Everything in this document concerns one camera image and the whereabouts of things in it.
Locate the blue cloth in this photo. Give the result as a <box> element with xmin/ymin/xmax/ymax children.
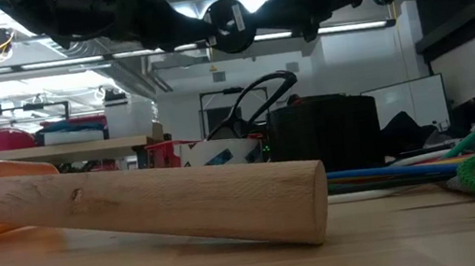
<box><xmin>35</xmin><ymin>114</ymin><xmax>106</xmax><ymax>139</ymax></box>

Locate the bundle of coloured wires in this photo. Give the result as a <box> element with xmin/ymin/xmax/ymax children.
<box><xmin>328</xmin><ymin>156</ymin><xmax>475</xmax><ymax>188</ymax></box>

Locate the black plastic spool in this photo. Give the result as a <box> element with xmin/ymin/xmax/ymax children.
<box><xmin>200</xmin><ymin>0</ymin><xmax>261</xmax><ymax>58</ymax></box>

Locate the white board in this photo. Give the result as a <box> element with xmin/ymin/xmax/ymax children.
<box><xmin>359</xmin><ymin>72</ymin><xmax>453</xmax><ymax>142</ymax></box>

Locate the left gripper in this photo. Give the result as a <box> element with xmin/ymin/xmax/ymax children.
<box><xmin>113</xmin><ymin>0</ymin><xmax>217</xmax><ymax>59</ymax></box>

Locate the white cord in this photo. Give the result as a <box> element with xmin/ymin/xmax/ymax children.
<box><xmin>326</xmin><ymin>176</ymin><xmax>448</xmax><ymax>206</ymax></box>
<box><xmin>386</xmin><ymin>147</ymin><xmax>454</xmax><ymax>169</ymax></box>

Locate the red container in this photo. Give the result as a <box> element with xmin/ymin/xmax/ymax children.
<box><xmin>0</xmin><ymin>123</ymin><xmax>38</xmax><ymax>153</ymax></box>

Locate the long ceiling light bar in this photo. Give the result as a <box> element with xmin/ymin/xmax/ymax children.
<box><xmin>0</xmin><ymin>5</ymin><xmax>398</xmax><ymax>88</ymax></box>

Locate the black looped cord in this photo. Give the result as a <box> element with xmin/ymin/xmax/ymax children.
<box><xmin>197</xmin><ymin>66</ymin><xmax>306</xmax><ymax>144</ymax></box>

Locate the wooden workbench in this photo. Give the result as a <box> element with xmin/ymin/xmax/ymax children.
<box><xmin>0</xmin><ymin>123</ymin><xmax>169</xmax><ymax>177</ymax></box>

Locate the white flat box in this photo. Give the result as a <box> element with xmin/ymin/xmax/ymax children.
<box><xmin>41</xmin><ymin>123</ymin><xmax>106</xmax><ymax>149</ymax></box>

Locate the white jug black cap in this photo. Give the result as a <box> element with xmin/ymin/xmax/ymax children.
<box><xmin>101</xmin><ymin>83</ymin><xmax>159</xmax><ymax>142</ymax></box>

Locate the silver ventilation duct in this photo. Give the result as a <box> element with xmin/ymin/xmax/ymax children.
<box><xmin>38</xmin><ymin>23</ymin><xmax>159</xmax><ymax>116</ymax></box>

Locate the gray duct tape roll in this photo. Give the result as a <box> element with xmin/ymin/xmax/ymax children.
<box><xmin>262</xmin><ymin>82</ymin><xmax>387</xmax><ymax>183</ymax></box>

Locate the black rectangular frame stand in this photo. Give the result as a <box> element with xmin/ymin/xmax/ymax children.
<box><xmin>197</xmin><ymin>81</ymin><xmax>274</xmax><ymax>140</ymax></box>

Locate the green smooth cord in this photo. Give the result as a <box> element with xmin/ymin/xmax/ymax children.
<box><xmin>438</xmin><ymin>124</ymin><xmax>475</xmax><ymax>161</ymax></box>

